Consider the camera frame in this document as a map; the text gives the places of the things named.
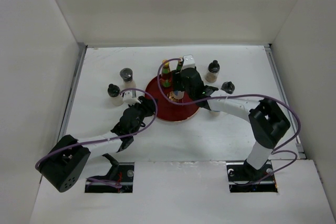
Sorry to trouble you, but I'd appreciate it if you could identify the salt grinder black top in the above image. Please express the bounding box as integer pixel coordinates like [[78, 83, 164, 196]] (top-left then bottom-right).
[[107, 83, 123, 106]]

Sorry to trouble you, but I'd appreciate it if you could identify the round red lacquer tray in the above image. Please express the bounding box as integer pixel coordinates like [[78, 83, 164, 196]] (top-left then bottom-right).
[[145, 77, 199, 122]]

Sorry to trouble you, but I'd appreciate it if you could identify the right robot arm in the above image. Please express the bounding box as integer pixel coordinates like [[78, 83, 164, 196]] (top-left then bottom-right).
[[172, 68, 290, 181]]

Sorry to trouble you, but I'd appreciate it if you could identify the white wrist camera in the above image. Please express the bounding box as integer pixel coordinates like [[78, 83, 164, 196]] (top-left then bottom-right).
[[123, 90, 141, 105], [182, 55, 195, 70]]

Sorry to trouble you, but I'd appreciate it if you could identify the silver-lid blue-label spice jar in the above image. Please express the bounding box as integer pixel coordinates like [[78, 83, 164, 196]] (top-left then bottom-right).
[[209, 110, 220, 116]]

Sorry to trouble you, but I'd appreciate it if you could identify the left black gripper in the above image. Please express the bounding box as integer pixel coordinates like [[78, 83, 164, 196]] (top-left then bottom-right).
[[128, 96, 158, 136]]

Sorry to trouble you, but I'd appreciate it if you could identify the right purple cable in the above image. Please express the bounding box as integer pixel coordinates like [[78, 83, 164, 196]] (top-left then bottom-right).
[[156, 57, 301, 183]]

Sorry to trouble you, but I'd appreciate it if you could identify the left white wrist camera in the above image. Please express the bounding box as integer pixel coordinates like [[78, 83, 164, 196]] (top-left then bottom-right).
[[123, 90, 141, 105]]

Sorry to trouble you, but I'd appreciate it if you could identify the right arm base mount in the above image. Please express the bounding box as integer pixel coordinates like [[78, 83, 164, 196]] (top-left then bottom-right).
[[226, 162, 278, 193]]

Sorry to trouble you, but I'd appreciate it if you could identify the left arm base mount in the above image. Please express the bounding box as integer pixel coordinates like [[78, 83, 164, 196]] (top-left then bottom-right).
[[85, 154, 135, 194]]

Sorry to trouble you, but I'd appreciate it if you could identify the purple cable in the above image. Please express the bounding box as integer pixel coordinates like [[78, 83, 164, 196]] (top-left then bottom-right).
[[34, 89, 158, 189], [156, 57, 301, 183]]

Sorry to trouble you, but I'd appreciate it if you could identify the pepper grinder black knob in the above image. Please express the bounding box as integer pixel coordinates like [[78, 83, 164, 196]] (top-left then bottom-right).
[[221, 81, 235, 94]]

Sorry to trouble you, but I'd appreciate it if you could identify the brown spice grinder black top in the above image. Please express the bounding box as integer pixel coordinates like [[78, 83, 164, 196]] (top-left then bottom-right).
[[205, 60, 220, 83]]

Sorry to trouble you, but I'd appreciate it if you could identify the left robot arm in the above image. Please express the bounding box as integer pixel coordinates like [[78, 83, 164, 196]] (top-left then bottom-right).
[[35, 96, 158, 193]]

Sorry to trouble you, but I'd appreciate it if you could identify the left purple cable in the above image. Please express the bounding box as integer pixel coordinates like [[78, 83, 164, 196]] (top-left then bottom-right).
[[34, 89, 158, 189]]

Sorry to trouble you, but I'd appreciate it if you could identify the sauce bottle yellow cap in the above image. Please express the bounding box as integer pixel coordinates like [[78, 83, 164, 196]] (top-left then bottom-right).
[[160, 60, 172, 88], [176, 57, 183, 72]]

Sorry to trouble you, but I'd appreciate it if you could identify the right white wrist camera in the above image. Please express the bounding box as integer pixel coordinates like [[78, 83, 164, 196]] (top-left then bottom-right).
[[182, 55, 195, 70]]

